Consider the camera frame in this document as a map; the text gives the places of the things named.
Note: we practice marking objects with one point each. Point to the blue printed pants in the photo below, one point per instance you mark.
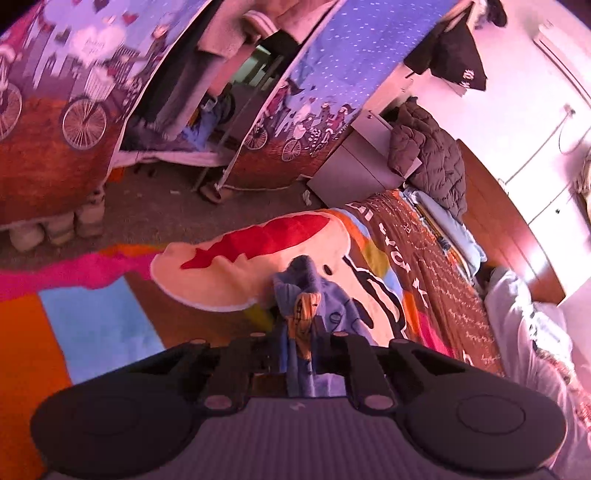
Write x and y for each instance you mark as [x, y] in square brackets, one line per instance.
[300, 281]

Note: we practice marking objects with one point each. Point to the colourful cartoon printed blanket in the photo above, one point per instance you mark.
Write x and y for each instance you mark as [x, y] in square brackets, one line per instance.
[92, 323]

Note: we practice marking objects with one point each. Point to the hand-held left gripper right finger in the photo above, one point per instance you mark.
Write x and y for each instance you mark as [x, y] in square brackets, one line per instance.
[358, 369]

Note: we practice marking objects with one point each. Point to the beige hanging garment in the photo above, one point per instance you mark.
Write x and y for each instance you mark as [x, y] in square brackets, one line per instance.
[584, 177]

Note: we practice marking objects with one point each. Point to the grey nightstand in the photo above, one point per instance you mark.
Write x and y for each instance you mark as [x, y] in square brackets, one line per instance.
[355, 161]

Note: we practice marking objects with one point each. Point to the pink coat with striped cuffs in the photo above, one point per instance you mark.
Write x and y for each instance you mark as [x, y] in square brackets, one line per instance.
[258, 18]

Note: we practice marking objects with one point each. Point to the brown quilted jacket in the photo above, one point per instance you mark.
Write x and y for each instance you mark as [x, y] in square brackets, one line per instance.
[429, 157]

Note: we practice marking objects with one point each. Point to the blue clothes pile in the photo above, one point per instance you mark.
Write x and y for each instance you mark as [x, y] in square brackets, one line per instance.
[207, 124]

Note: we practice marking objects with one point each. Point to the wooden bed headboard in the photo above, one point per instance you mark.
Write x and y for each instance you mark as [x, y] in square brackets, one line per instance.
[508, 221]

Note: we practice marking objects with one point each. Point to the white air conditioner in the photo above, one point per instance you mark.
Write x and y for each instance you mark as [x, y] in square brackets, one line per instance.
[565, 55]

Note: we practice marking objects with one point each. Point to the blue printed wardrobe curtain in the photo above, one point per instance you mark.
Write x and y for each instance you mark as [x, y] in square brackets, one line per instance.
[351, 60]
[55, 115]

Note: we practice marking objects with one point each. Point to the white pillow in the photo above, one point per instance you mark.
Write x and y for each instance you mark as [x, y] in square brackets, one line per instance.
[521, 314]

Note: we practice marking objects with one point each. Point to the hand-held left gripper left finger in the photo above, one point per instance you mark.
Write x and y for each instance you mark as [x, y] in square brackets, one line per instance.
[231, 369]

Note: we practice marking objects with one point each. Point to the white shoe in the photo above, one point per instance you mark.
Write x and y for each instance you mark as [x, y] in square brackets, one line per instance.
[90, 214]
[27, 236]
[60, 228]

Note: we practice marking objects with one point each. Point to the wooden wardrobe cabinet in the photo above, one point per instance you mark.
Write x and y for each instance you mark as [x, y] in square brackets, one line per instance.
[385, 92]

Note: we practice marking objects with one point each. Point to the grey hanging trousers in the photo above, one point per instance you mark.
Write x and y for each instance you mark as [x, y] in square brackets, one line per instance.
[189, 83]

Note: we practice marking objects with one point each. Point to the folded light blue bedding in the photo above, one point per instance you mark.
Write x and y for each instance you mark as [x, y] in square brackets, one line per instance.
[457, 235]

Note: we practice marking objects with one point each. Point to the brown slipper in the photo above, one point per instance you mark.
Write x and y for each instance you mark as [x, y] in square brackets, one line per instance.
[217, 193]

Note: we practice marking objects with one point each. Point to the black hanging clothes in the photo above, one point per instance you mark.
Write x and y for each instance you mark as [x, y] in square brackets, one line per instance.
[455, 55]

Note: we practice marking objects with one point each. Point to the floral pillow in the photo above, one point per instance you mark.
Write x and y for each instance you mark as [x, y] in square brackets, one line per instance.
[572, 383]

